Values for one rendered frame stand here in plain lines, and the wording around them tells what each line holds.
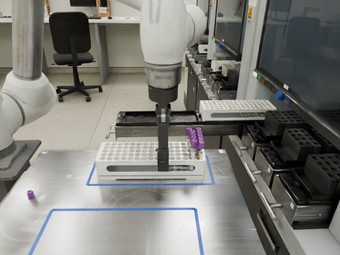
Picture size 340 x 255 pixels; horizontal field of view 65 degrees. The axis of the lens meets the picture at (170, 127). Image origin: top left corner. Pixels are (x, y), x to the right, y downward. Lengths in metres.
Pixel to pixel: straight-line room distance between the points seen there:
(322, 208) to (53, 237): 0.64
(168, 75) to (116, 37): 4.00
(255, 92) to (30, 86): 0.92
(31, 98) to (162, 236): 0.78
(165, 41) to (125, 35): 3.99
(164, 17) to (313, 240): 0.64
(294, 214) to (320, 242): 0.09
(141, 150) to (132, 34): 3.88
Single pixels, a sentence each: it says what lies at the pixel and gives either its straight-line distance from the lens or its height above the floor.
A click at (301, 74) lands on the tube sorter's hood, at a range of 0.88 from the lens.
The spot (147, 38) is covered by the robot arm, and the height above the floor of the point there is 1.19.
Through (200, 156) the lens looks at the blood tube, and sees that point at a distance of 0.72.
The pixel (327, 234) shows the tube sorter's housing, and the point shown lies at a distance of 0.84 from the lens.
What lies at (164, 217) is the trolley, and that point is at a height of 0.82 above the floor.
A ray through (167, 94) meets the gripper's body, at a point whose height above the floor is 1.06.
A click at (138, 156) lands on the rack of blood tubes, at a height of 0.88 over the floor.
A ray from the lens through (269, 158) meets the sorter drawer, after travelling 0.91.
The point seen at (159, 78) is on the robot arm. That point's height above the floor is 1.10.
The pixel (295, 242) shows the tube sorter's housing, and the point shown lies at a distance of 0.81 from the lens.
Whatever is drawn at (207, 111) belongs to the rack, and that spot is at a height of 0.86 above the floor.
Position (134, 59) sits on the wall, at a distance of 4.64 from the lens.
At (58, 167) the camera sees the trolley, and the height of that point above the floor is 0.82.
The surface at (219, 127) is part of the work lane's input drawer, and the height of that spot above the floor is 0.79.
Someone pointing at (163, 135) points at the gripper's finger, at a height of 0.97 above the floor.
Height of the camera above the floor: 1.29
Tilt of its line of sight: 28 degrees down
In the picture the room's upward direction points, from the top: 1 degrees clockwise
